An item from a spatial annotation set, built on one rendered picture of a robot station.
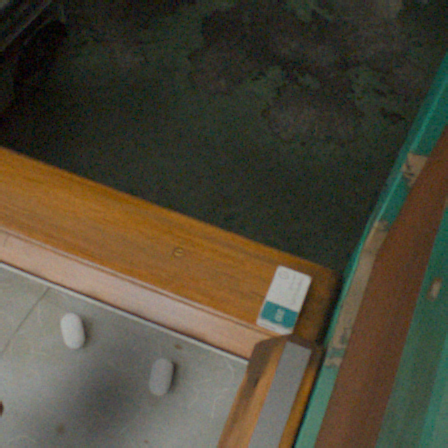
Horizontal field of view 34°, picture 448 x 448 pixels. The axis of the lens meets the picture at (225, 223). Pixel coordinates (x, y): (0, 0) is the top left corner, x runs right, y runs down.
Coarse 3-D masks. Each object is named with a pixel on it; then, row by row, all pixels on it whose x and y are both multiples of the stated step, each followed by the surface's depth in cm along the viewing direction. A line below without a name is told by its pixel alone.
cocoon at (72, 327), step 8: (64, 320) 71; (72, 320) 71; (80, 320) 71; (64, 328) 71; (72, 328) 70; (80, 328) 71; (64, 336) 70; (72, 336) 70; (80, 336) 70; (72, 344) 70; (80, 344) 70
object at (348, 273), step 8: (368, 224) 69; (360, 240) 72; (360, 248) 68; (352, 256) 78; (352, 264) 70; (344, 272) 80; (352, 272) 66; (344, 280) 75; (344, 288) 67; (344, 296) 65; (336, 304) 73; (336, 312) 66; (336, 320) 64; (328, 328) 72; (328, 336) 65; (328, 344) 63; (320, 368) 62
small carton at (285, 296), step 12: (276, 276) 71; (288, 276) 71; (300, 276) 72; (276, 288) 71; (288, 288) 71; (300, 288) 71; (276, 300) 70; (288, 300) 70; (300, 300) 70; (264, 312) 70; (276, 312) 70; (288, 312) 70; (264, 324) 70; (276, 324) 69; (288, 324) 69
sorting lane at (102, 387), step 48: (0, 288) 74; (48, 288) 74; (0, 336) 72; (48, 336) 72; (96, 336) 72; (144, 336) 73; (0, 384) 69; (48, 384) 70; (96, 384) 70; (144, 384) 70; (192, 384) 70; (240, 384) 71; (0, 432) 67; (48, 432) 68; (96, 432) 68; (144, 432) 68; (192, 432) 68
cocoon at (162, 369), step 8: (160, 360) 70; (168, 360) 70; (152, 368) 69; (160, 368) 69; (168, 368) 69; (152, 376) 69; (160, 376) 69; (168, 376) 69; (152, 384) 69; (160, 384) 68; (168, 384) 69; (152, 392) 69; (160, 392) 68
